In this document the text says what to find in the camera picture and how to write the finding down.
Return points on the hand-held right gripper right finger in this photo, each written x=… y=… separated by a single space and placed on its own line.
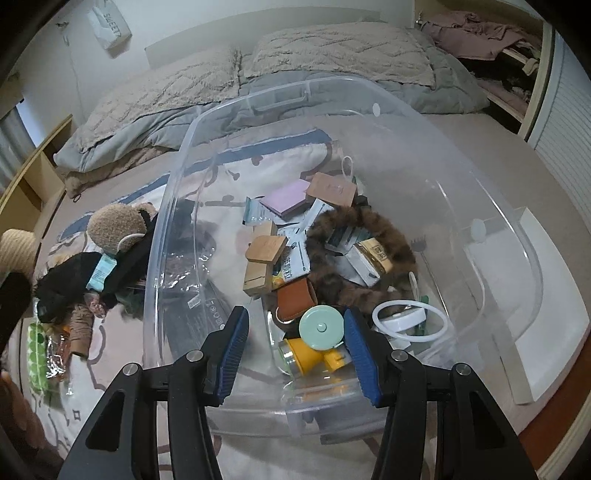
x=362 y=355

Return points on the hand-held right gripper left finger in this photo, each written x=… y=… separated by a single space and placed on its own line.
x=231 y=355

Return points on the mint round container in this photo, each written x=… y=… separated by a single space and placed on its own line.
x=321 y=327

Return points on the light wooden plank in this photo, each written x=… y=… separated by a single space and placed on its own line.
x=265 y=229

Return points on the clear plastic storage bin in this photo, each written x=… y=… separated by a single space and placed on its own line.
x=438 y=194

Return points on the green polka dot bag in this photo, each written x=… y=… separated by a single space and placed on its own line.
x=37 y=355

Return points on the black knit cloth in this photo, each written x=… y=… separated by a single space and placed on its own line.
x=64 y=281

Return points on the glass jar with yellow lid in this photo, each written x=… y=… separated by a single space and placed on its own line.
x=298 y=357

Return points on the cardboard tube with twine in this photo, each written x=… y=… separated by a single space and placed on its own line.
x=81 y=327

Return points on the bag of orange rubber bands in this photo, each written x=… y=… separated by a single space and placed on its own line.
x=60 y=364

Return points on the oval wooden block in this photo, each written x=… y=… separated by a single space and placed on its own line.
x=258 y=279

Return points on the bag of pink beads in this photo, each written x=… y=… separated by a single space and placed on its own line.
x=96 y=304

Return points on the brown leather pouch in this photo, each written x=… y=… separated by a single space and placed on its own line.
x=295 y=300

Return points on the teal mask packet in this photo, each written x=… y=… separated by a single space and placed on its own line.
x=100 y=272

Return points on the small box with tan label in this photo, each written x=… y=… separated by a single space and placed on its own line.
x=369 y=258

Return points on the brown furry headband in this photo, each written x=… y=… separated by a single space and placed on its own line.
x=318 y=244

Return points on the beige plush toy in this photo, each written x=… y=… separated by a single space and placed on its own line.
x=115 y=226

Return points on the pink notepad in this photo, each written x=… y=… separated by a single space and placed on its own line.
x=284 y=198

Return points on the square wooden tray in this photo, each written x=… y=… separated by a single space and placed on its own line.
x=332 y=189

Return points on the white zip tie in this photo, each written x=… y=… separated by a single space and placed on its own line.
x=347 y=166

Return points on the white plastic bin lid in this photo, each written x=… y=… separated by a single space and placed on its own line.
x=554 y=300

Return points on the beige quilted pillow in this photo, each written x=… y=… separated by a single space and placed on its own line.
x=175 y=87
x=341 y=50

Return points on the grey duvet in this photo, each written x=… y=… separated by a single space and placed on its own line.
x=452 y=87

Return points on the white slatted cabinet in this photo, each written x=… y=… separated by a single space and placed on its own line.
x=563 y=138

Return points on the white paper bag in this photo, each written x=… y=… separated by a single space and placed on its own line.
x=111 y=27

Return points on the wooden shelf with clothes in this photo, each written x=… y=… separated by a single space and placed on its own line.
x=485 y=41

